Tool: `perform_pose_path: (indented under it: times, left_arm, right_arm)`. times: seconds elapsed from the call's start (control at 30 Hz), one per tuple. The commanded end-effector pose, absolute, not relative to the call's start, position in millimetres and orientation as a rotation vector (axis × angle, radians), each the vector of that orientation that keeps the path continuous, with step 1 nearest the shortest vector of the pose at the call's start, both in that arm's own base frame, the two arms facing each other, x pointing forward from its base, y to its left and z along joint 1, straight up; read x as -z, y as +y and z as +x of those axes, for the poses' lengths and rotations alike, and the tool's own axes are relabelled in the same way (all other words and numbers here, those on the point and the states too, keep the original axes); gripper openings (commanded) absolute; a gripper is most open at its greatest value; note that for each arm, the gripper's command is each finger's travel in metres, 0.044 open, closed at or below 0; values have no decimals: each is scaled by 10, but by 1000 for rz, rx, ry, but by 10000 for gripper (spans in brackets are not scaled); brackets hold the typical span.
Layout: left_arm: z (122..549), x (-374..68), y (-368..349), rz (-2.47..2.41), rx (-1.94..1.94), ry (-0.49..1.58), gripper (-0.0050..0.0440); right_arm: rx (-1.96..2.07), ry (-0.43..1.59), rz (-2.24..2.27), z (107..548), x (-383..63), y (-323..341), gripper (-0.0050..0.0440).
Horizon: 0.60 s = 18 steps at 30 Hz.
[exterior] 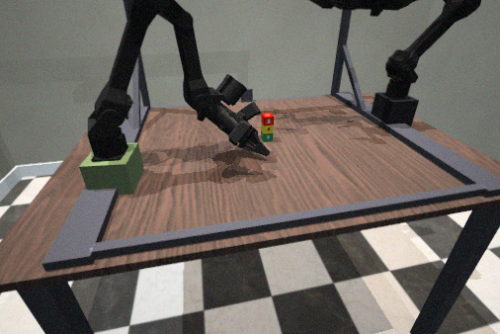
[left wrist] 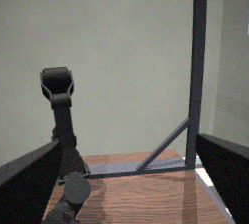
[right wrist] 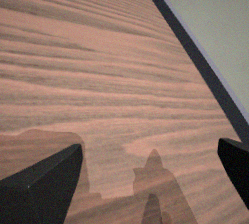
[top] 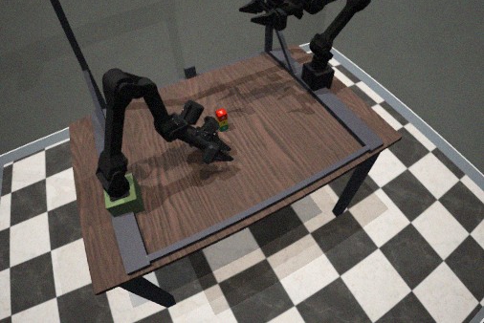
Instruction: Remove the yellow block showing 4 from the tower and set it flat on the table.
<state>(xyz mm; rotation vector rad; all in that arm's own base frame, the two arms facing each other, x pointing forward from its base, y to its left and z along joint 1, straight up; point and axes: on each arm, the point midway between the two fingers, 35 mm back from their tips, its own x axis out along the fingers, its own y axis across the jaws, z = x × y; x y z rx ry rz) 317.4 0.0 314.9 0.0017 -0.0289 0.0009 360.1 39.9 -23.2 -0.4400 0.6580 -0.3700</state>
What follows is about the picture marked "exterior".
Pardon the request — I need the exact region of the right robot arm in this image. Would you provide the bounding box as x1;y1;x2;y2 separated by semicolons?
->
87;0;247;162

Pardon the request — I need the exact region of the red block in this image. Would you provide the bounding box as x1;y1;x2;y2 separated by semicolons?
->
261;113;274;125

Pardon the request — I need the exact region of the yellow block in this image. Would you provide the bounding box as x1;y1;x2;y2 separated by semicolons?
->
261;122;274;134

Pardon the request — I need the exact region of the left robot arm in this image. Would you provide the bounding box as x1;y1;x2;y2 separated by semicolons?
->
362;0;481;100

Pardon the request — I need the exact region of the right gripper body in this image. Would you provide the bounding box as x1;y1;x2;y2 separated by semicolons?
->
217;110;252;146

